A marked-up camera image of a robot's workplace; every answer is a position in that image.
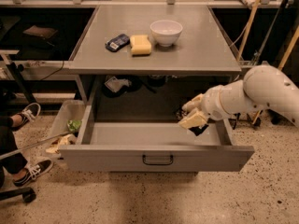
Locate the dark blue snack packet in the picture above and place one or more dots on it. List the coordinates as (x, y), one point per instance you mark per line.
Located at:
(117, 43)

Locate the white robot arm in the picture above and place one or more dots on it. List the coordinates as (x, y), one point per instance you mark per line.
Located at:
(263, 87)

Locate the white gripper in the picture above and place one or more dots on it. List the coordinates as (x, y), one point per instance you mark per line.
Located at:
(212, 104)

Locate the clear plastic trash bin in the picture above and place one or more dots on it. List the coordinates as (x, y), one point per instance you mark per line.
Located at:
(63, 149)

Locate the black sneaker lower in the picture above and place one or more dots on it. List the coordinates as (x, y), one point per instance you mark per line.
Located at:
(31, 173)

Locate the wooden broom stick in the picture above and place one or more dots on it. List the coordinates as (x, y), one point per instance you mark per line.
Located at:
(248, 26)

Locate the yellow sponge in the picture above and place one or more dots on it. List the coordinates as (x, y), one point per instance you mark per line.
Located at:
(140, 45)

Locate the grey metal pole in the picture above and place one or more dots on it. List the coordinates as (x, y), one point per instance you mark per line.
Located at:
(36, 144)

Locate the dark brown box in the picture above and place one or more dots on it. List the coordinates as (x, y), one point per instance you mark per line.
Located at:
(43, 32)

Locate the black sneaker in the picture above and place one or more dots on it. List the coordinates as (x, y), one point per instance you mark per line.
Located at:
(31, 173)
(29, 114)

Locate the black drawer handle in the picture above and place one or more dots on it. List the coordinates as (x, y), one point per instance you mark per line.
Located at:
(157, 160)

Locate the person leg black trousers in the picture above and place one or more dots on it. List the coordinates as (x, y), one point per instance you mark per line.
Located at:
(15, 165)

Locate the grey open top drawer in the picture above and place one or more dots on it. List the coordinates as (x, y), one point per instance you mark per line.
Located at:
(117, 132)

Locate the white ceramic bowl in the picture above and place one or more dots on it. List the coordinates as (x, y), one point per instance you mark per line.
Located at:
(166, 32)

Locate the black sneaker upper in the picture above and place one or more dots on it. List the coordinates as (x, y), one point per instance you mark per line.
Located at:
(29, 114)

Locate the white crumpled paper under table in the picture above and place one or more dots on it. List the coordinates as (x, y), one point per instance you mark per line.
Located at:
(115, 85)

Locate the black chair caster base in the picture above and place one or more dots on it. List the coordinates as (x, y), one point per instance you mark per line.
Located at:
(28, 194)

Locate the green crumpled wrapper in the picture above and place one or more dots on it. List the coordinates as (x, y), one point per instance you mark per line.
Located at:
(74, 125)

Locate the grey metal cabinet table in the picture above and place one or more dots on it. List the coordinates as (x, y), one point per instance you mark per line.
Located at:
(201, 49)

